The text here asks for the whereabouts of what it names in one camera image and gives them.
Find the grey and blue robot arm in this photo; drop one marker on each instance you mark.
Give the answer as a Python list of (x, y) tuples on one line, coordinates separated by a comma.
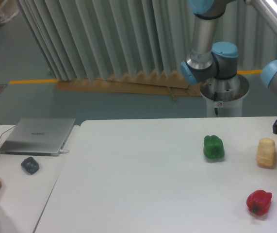
[(214, 64)]

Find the pale green pleated curtain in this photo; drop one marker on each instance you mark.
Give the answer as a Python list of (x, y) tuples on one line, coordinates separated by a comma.
[(100, 38)]

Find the green bell pepper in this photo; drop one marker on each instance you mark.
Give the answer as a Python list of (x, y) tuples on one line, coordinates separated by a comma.
[(213, 147)]

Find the beige bread roll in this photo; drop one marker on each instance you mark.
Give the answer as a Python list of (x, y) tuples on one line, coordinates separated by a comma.
[(266, 153)]

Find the red bell pepper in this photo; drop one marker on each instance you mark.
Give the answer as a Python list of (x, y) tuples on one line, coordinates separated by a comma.
[(259, 202)]

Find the silver closed laptop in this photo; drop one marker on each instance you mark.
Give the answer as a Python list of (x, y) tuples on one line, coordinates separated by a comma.
[(38, 136)]

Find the brown cardboard sheet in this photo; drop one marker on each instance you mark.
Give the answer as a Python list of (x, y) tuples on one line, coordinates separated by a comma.
[(172, 85)]

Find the dark grey round controller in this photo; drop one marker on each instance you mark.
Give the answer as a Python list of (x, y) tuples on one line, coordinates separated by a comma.
[(30, 165)]

